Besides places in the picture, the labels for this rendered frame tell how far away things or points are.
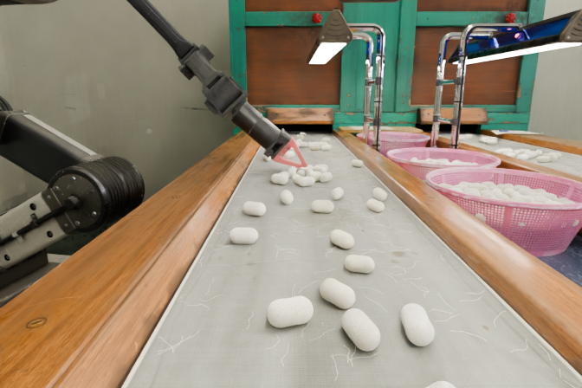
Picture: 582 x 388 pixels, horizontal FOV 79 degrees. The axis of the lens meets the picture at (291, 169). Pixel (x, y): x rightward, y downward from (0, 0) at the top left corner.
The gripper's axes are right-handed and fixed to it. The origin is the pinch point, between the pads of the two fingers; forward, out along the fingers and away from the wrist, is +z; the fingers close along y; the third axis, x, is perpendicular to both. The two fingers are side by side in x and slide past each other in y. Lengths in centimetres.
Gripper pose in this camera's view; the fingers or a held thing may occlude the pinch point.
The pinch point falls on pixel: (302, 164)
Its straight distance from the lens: 84.2
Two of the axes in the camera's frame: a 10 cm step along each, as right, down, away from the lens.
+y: -0.1, -2.0, 9.8
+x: -6.5, 7.5, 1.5
